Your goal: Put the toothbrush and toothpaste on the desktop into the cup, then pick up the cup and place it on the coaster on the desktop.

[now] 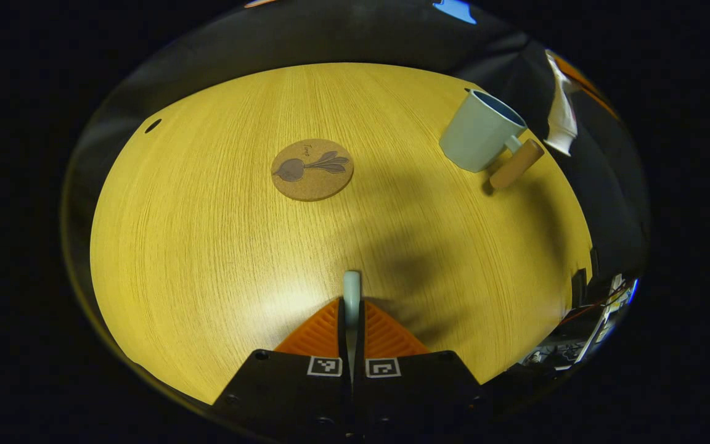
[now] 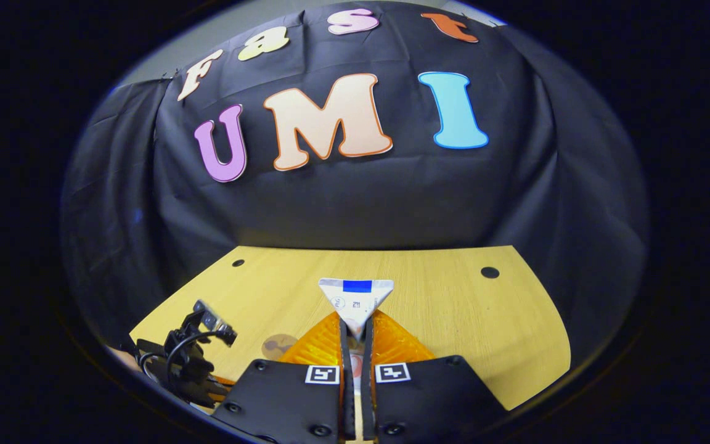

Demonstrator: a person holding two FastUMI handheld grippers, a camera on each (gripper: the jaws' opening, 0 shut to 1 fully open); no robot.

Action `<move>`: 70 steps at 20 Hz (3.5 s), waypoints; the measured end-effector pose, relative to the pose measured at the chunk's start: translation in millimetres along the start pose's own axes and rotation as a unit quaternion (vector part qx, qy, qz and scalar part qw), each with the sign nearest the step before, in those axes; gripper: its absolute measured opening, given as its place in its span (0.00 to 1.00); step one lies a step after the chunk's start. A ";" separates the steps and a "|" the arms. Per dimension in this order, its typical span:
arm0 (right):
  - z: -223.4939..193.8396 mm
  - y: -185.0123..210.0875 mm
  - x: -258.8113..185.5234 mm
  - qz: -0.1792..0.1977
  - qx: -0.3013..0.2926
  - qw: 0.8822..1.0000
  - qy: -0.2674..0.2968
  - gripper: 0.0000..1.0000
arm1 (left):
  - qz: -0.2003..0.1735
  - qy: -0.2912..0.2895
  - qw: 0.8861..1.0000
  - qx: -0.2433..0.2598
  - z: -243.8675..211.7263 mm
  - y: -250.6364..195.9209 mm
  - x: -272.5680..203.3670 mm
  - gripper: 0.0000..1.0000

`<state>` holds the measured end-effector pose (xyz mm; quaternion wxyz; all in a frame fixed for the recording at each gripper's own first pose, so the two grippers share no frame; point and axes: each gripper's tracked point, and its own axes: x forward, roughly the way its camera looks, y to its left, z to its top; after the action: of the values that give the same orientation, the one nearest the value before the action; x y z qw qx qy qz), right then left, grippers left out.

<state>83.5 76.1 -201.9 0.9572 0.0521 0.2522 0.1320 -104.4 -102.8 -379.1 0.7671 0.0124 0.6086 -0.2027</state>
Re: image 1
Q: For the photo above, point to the white toothpaste tube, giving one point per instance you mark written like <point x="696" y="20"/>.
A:
<point x="561" y="117"/>

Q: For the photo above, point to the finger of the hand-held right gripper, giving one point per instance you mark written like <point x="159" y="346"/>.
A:
<point x="586" y="80"/>

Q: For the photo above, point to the pale green toothbrush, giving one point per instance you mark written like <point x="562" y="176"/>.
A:
<point x="352" y="290"/>

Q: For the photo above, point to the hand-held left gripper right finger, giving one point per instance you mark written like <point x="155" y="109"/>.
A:
<point x="360" y="345"/>

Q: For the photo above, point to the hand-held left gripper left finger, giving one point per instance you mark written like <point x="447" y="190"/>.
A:
<point x="342" y="345"/>

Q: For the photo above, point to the round cork coaster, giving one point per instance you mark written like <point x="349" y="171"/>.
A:
<point x="312" y="179"/>

